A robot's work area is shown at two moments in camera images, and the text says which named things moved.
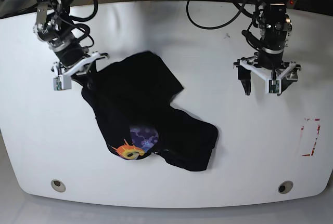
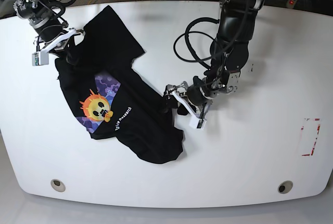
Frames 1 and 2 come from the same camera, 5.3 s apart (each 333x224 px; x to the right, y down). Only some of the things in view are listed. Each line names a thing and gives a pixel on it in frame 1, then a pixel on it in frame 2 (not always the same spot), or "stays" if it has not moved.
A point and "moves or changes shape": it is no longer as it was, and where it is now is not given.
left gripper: (74, 57) to (58, 38)
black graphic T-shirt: (132, 97) moves or changes shape
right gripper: (270, 64) to (195, 99)
